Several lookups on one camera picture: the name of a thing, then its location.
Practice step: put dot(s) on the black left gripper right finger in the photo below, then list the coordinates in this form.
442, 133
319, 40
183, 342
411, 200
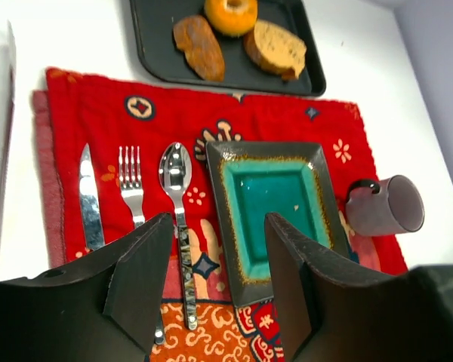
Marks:
325, 302

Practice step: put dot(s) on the purple ceramic mug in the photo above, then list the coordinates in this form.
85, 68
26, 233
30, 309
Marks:
386, 207

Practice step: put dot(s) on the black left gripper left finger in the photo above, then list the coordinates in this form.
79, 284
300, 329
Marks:
135, 291

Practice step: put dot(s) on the brown oval bread roll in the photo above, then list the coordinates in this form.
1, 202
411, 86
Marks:
195, 38

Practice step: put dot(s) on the orange glazed donut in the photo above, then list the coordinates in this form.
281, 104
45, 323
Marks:
231, 18

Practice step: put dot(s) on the silver table knife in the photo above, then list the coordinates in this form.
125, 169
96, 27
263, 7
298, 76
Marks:
89, 202

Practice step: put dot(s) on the teal square ceramic plate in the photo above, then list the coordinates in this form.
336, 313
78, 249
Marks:
253, 178

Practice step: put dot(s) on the silver fork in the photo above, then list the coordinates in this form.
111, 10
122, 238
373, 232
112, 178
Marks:
130, 181

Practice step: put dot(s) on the silver spoon patterned handle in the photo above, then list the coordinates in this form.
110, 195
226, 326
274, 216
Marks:
175, 174

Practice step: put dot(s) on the sliced seeded bread loaf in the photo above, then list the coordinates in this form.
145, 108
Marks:
276, 50

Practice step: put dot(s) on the red patterned placemat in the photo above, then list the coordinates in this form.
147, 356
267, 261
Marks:
104, 114

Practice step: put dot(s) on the black baking tray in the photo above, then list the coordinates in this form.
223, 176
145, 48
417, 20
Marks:
153, 26

